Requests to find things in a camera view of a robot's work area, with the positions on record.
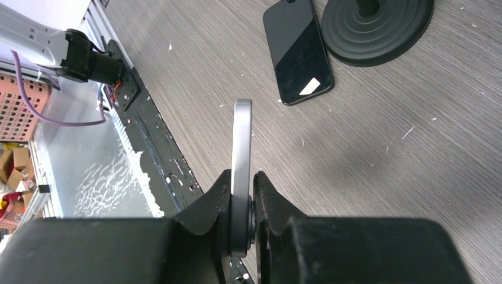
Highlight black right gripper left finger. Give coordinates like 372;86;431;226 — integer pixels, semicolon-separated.
1;170;231;283

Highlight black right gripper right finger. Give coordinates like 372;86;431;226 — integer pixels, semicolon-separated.
253;171;472;283

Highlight white-edged smartphone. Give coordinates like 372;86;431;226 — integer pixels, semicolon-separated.
229;99;253;257

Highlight small black smartphone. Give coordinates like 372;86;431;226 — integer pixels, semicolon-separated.
263;0;334;106

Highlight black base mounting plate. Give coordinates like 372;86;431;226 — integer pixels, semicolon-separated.
104;39;256;284

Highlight cardboard boxes in background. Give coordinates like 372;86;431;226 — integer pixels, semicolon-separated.
1;147;36;192

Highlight pink perforated basket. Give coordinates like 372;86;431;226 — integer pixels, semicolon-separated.
1;74;51;143

